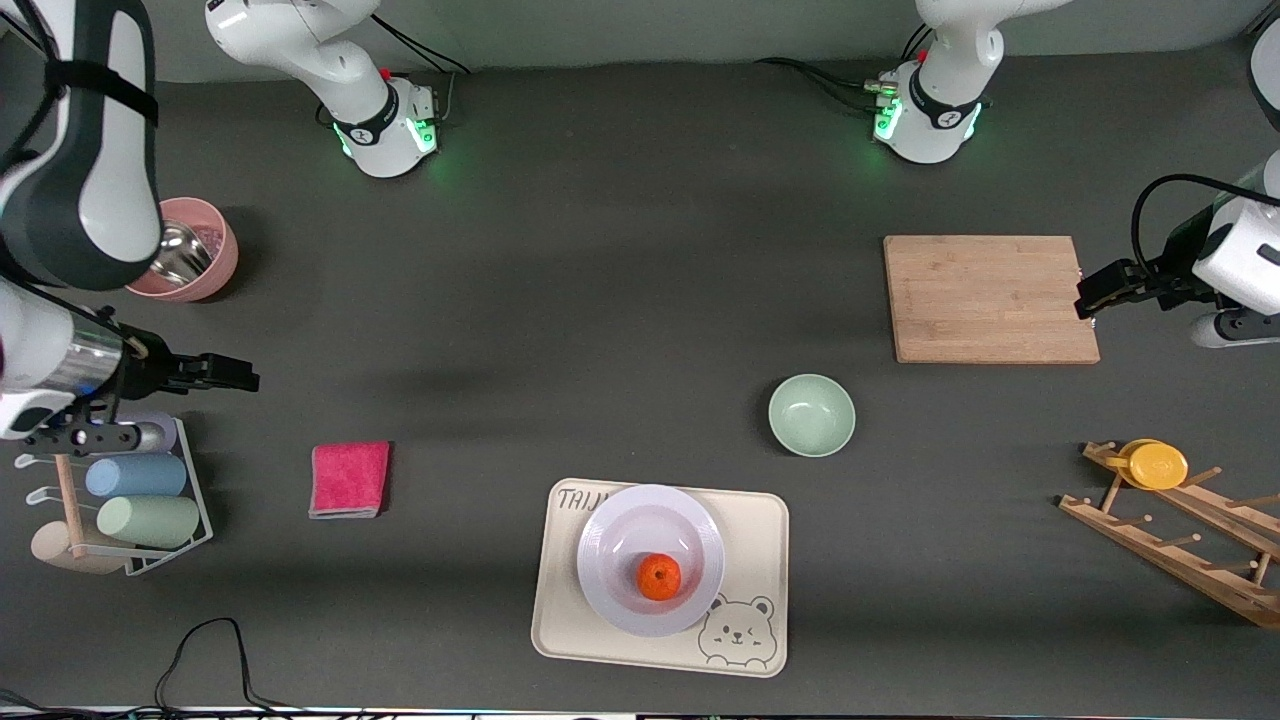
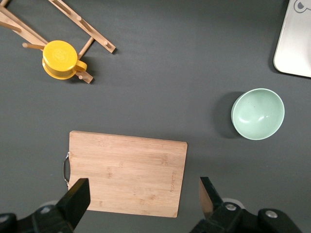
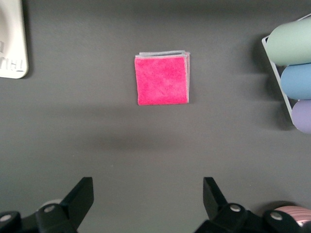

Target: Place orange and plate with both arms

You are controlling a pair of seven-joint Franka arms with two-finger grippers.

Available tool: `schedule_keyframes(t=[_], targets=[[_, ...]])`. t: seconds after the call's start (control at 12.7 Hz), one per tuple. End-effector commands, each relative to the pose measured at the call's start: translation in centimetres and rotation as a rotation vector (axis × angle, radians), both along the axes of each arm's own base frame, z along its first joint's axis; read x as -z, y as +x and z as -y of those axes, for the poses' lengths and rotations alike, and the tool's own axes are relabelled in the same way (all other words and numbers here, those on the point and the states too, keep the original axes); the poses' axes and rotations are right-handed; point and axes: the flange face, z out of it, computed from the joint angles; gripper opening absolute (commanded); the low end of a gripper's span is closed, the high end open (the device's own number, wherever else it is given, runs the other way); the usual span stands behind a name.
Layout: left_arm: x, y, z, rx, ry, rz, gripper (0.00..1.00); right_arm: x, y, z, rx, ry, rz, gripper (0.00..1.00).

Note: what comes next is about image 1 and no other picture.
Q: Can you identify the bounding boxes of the white round plate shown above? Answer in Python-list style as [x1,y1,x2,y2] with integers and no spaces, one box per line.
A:
[576,484,725,639]

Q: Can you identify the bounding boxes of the orange fruit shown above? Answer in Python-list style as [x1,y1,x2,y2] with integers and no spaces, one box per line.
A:
[636,553,684,603]

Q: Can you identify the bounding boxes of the purple cup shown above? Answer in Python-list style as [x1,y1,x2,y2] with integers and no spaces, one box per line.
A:
[128,410,179,454]

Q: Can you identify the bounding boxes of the pink bowl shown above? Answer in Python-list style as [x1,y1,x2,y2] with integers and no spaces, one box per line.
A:
[125,197,240,303]

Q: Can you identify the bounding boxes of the metal scoop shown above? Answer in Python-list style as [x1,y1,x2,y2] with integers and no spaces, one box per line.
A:
[148,222,216,291]

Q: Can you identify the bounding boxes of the wooden cutting board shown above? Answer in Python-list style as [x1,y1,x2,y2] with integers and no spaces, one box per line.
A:
[883,235,1101,365]

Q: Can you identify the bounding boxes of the blue cup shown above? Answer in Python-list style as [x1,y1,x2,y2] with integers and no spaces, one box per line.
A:
[85,455,189,499]

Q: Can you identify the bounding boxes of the pink folded cloth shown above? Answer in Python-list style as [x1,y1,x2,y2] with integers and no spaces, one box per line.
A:
[308,441,392,520]

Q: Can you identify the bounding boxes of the green cup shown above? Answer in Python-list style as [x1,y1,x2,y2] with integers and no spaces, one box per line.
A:
[96,495,201,549]

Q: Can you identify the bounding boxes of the yellow mug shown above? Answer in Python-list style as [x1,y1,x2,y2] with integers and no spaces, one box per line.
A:
[1105,439,1190,491]

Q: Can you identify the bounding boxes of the beige cup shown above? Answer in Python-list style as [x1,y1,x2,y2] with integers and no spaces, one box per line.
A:
[30,522,126,576]

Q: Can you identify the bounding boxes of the wooden mug rack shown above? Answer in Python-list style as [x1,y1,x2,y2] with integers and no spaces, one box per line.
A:
[1058,441,1280,630]

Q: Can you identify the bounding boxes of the pale green bowl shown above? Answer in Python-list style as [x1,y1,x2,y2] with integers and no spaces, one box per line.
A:
[768,374,857,459]

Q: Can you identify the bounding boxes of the beige bear print tray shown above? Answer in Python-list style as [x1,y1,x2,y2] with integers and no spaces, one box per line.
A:
[529,478,790,679]

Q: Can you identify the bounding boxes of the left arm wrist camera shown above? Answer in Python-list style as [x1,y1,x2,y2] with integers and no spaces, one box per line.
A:
[1188,308,1280,350]

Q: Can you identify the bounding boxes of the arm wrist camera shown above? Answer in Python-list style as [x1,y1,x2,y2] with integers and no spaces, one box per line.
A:
[1188,308,1280,350]
[0,390,143,454]

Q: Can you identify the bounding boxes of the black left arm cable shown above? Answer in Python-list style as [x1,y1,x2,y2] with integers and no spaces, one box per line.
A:
[1130,174,1280,271]

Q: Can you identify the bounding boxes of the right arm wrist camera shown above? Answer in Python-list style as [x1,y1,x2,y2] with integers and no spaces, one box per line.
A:
[0,390,143,454]

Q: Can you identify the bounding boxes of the white wire cup rack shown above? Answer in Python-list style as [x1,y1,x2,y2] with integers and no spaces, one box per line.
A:
[14,418,214,577]

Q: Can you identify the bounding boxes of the black table edge cable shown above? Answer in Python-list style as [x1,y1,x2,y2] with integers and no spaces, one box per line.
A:
[0,617,331,720]

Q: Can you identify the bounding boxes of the black right base cables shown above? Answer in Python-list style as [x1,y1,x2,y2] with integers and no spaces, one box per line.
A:
[380,10,476,76]

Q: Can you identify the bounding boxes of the black base cables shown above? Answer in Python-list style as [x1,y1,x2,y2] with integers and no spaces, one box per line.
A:
[380,10,476,76]
[755,55,901,111]

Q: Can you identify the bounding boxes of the black left base cables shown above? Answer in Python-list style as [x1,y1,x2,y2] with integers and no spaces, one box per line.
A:
[755,55,901,111]

